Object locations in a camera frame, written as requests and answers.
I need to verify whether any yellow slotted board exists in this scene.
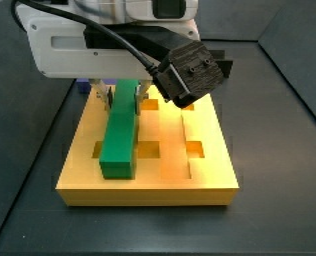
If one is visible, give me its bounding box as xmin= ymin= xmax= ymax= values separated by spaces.
xmin=57 ymin=88 xmax=240 ymax=206

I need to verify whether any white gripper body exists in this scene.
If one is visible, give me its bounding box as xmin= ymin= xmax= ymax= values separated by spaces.
xmin=16 ymin=0 xmax=200 ymax=79

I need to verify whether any purple E-shaped block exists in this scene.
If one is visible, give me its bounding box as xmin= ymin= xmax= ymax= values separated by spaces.
xmin=76 ymin=78 xmax=92 ymax=94

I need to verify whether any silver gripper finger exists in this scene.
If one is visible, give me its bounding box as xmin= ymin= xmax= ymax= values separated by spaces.
xmin=136 ymin=80 xmax=152 ymax=114
xmin=89 ymin=79 xmax=113 ymax=110

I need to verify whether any green rectangular bar block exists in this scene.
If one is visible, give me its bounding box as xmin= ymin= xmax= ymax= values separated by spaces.
xmin=100 ymin=80 xmax=139 ymax=179

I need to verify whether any black camera cable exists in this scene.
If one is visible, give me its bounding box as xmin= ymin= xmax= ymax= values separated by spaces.
xmin=10 ymin=0 xmax=163 ymax=75

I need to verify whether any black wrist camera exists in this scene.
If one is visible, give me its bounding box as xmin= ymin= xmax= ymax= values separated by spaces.
xmin=84 ymin=24 xmax=227 ymax=109

